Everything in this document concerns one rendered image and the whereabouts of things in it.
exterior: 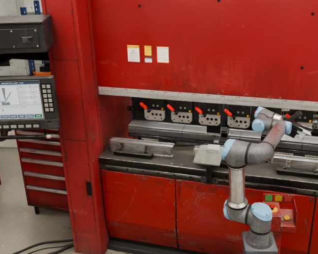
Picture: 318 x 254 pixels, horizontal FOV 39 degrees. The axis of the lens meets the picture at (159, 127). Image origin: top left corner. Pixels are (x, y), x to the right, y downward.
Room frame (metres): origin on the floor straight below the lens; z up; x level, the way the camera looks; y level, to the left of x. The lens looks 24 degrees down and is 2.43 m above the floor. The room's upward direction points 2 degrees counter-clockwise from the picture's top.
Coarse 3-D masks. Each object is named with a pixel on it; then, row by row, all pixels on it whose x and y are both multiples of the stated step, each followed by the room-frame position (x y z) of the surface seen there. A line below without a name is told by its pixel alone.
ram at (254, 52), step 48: (96, 0) 3.07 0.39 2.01; (144, 0) 2.97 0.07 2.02; (192, 0) 2.87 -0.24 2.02; (240, 0) 2.78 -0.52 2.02; (288, 0) 2.70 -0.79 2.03; (96, 48) 3.08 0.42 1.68; (192, 48) 2.87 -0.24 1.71; (240, 48) 2.78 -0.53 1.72; (288, 48) 2.69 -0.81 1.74; (144, 96) 2.98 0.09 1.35; (240, 96) 2.78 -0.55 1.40; (288, 96) 2.68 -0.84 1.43
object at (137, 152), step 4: (116, 152) 3.01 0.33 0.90; (120, 152) 3.00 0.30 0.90; (124, 152) 2.99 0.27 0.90; (128, 152) 2.99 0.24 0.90; (132, 152) 2.99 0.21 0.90; (136, 152) 2.98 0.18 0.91; (140, 152) 2.98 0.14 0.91; (148, 152) 2.98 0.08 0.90; (132, 156) 2.97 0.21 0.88; (136, 156) 2.96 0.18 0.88; (140, 156) 2.95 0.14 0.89; (144, 156) 2.94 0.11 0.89; (148, 156) 2.93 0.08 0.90; (152, 156) 2.96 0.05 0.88
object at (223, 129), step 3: (222, 126) 3.11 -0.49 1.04; (222, 129) 3.07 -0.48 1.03; (225, 129) 3.06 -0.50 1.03; (228, 129) 3.09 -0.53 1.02; (222, 132) 3.04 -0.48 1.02; (225, 132) 3.03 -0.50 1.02; (228, 132) 3.08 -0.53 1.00; (213, 135) 3.05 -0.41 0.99; (222, 135) 3.03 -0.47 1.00; (225, 135) 3.02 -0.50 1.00; (216, 138) 2.97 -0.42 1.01; (219, 138) 2.97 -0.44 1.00; (216, 141) 2.92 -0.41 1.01
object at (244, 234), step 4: (244, 232) 2.15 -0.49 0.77; (272, 232) 2.14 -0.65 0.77; (244, 236) 2.11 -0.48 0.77; (272, 236) 2.10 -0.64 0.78; (244, 240) 2.07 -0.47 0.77; (244, 244) 2.04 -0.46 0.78; (244, 248) 2.02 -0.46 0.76; (248, 248) 2.00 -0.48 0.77; (252, 248) 2.00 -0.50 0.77; (268, 248) 2.00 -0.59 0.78; (272, 248) 2.00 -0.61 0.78; (276, 248) 1.99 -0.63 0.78; (244, 252) 2.06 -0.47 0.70; (248, 252) 1.98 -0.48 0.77; (252, 252) 1.98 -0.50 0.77; (256, 252) 1.98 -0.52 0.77; (260, 252) 1.98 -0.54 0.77; (264, 252) 1.97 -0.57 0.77; (268, 252) 1.97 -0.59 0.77; (272, 252) 1.97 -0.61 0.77; (276, 252) 1.97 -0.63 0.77
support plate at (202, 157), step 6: (198, 150) 2.80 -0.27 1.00; (204, 150) 2.79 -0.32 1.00; (198, 156) 2.70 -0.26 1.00; (204, 156) 2.70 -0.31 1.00; (210, 156) 2.70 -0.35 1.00; (216, 156) 2.70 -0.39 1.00; (198, 162) 2.62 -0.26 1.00; (204, 162) 2.62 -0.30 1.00; (210, 162) 2.61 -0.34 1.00; (216, 162) 2.61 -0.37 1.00
